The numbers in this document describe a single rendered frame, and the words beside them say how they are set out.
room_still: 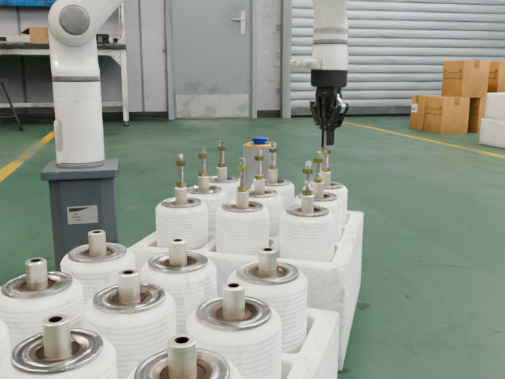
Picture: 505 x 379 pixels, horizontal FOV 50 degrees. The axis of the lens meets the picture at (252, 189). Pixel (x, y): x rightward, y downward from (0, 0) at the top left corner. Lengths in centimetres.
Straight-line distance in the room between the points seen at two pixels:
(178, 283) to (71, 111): 56
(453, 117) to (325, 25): 376
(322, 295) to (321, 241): 9
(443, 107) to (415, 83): 216
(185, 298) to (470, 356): 58
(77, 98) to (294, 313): 67
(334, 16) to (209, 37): 507
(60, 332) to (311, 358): 27
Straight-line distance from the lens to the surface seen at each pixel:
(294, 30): 632
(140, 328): 57
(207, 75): 614
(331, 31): 112
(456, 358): 105
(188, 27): 614
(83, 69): 113
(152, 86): 610
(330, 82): 112
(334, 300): 91
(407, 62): 684
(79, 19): 112
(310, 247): 92
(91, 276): 72
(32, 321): 63
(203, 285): 67
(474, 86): 492
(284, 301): 62
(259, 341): 52
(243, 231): 94
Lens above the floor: 48
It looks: 12 degrees down
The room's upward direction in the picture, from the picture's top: straight up
